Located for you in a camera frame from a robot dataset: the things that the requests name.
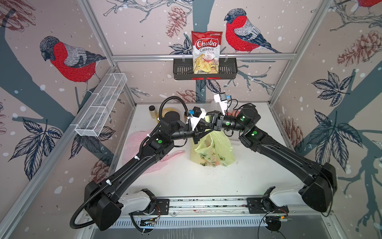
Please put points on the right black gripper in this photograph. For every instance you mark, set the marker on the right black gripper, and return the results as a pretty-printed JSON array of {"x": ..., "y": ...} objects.
[{"x": 217, "y": 119}]

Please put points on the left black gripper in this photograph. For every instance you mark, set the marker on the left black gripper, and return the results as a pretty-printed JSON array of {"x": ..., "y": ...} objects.
[{"x": 198, "y": 132}]

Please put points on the green plastic bag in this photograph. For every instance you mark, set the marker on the green plastic bag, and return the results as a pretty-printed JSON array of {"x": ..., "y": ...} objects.
[{"x": 213, "y": 150}]

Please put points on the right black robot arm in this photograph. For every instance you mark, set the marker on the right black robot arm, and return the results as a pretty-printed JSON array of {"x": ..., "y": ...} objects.
[{"x": 320, "y": 183}]

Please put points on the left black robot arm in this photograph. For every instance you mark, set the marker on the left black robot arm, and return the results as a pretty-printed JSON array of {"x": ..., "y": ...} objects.
[{"x": 103, "y": 203}]

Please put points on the peach in crate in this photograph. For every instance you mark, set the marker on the peach in crate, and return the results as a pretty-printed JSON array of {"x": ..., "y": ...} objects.
[{"x": 235, "y": 113}]

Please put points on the pink plastic bag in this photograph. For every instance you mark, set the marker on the pink plastic bag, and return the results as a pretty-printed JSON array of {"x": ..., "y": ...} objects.
[{"x": 131, "y": 149}]

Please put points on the Chuba cassava chips bag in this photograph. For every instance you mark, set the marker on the Chuba cassava chips bag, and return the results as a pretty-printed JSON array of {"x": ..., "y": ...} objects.
[{"x": 206, "y": 52}]

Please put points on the white plastic crate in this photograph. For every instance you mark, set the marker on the white plastic crate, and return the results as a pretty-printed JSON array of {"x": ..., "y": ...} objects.
[{"x": 233, "y": 106}]

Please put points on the spice jar pale contents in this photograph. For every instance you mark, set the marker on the spice jar pale contents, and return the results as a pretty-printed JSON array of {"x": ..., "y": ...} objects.
[{"x": 153, "y": 112}]

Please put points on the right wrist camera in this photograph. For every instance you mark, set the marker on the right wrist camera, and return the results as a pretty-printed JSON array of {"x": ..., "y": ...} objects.
[{"x": 222, "y": 99}]

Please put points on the black wire shelf basket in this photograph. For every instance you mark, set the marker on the black wire shelf basket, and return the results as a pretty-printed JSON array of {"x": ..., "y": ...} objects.
[{"x": 187, "y": 69}]

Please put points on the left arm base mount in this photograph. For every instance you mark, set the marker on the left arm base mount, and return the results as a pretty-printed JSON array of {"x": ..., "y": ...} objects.
[{"x": 146, "y": 203}]

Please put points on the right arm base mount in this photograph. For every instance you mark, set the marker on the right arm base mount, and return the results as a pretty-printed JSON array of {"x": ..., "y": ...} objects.
[{"x": 263, "y": 204}]

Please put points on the white wire mesh basket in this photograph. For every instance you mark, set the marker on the white wire mesh basket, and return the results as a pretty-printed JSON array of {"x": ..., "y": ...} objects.
[{"x": 97, "y": 114}]

